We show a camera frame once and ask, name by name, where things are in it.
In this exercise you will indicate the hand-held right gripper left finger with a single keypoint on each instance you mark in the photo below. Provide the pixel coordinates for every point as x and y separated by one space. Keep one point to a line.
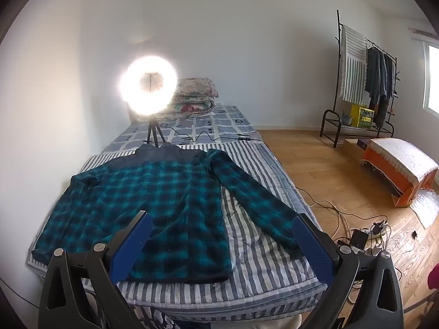
132 243

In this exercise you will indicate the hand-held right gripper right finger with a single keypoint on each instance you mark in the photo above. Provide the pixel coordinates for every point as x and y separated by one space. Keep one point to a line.
313 246

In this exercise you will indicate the teal plaid fleece jacket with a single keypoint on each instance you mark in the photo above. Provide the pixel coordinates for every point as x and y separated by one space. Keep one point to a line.
164 205

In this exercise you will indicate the black metal clothes rack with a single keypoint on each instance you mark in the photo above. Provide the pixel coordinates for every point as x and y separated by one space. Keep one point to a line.
331 110

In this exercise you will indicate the row of dark hanging clothes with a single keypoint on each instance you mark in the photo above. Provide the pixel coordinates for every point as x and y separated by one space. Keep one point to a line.
377 75

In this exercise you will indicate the black power adapter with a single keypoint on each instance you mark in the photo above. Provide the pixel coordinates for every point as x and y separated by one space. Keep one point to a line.
359 238

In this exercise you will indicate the blue white striped quilt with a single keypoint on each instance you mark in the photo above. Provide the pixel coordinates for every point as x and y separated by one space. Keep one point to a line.
260 267

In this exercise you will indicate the white power strip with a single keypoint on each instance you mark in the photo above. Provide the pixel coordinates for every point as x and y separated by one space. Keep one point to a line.
375 230

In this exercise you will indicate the orange and white furniture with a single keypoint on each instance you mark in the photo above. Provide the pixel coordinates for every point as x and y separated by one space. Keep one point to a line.
384 171

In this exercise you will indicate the flat cardboard box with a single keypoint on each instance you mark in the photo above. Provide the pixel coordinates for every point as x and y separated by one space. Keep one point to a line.
351 149

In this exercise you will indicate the black tripod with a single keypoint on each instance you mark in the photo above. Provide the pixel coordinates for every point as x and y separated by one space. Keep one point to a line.
156 133

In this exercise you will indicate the dark blue box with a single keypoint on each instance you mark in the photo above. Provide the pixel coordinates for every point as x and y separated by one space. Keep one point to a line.
364 144

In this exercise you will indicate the bubble wrap sheet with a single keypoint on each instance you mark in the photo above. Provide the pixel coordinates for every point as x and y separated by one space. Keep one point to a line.
428 209

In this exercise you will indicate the magenta cloth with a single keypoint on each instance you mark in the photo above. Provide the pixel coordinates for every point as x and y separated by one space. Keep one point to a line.
434 277

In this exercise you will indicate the white lace cover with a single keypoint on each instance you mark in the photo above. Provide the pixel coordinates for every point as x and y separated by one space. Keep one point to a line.
401 154

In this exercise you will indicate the small grey plant pot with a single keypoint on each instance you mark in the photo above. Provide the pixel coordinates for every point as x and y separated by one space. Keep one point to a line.
347 119

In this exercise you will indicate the yellow crate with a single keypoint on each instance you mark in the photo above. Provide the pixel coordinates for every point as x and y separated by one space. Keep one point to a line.
362 116

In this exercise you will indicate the blue checked bed sheet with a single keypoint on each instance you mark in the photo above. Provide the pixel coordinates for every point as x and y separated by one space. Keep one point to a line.
219 123

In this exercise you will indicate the folded red floral quilt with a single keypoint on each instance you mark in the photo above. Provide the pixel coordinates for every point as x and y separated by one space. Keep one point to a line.
192 106

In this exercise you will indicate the folded pale floral quilt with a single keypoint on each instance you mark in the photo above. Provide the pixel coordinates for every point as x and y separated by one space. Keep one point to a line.
197 87

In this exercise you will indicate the green white striped towel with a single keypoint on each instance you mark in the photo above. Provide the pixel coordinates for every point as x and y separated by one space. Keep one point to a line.
353 68

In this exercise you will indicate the window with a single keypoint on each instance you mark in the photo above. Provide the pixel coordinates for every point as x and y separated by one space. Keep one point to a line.
432 75

